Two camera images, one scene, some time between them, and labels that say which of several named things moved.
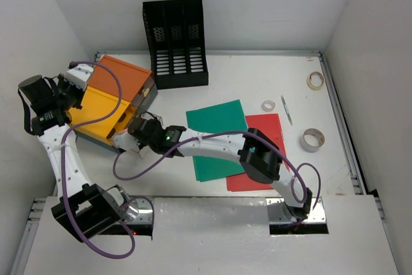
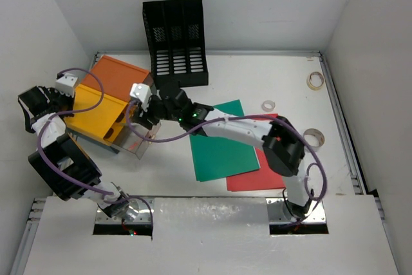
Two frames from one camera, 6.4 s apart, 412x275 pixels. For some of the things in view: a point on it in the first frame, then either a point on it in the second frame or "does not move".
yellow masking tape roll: x=315 y=80 does not move
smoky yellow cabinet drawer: x=123 y=140 does not move
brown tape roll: x=311 y=140 does not move
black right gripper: x=154 y=121 -> x=142 y=116
